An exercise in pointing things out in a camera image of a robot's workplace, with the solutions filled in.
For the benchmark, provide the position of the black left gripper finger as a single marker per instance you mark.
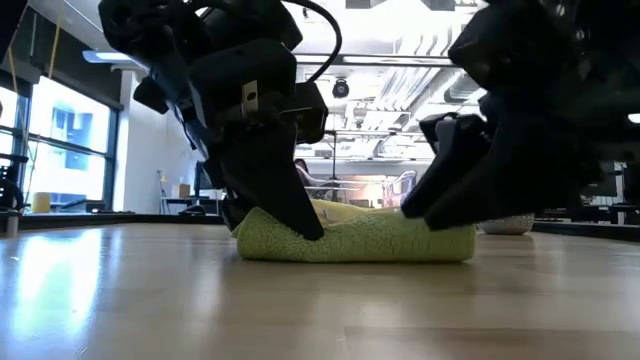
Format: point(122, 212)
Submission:
point(270, 185)
point(232, 212)

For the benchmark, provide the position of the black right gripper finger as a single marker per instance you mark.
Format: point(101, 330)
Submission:
point(440, 180)
point(510, 195)

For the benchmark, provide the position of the yellow microfiber towel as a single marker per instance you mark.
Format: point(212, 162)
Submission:
point(340, 210)

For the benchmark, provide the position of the green microfiber towel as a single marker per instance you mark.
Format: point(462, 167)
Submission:
point(375, 245)

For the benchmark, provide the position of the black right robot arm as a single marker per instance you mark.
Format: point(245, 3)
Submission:
point(615, 75)

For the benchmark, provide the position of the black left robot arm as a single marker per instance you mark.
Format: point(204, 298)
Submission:
point(150, 25)

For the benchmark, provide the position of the clear plastic basket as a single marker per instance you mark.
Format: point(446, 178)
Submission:
point(400, 187)

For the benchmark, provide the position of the black computer monitor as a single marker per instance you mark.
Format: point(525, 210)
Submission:
point(202, 175)

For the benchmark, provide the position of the small cardboard box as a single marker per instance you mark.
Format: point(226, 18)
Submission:
point(182, 190)

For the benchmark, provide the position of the ceiling light panel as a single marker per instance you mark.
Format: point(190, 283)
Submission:
point(110, 56)

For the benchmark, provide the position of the large glass window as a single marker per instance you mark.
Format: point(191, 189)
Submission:
point(70, 120)

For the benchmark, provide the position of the yellow bin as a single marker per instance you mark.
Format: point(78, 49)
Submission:
point(41, 202)

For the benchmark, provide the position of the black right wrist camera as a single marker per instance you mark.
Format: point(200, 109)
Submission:
point(450, 132)

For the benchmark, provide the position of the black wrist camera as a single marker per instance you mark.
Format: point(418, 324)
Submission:
point(450, 132)
point(311, 112)

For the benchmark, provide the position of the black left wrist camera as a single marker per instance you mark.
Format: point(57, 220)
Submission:
point(311, 112)

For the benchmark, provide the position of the black overhead camera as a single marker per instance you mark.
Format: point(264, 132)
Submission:
point(340, 89)

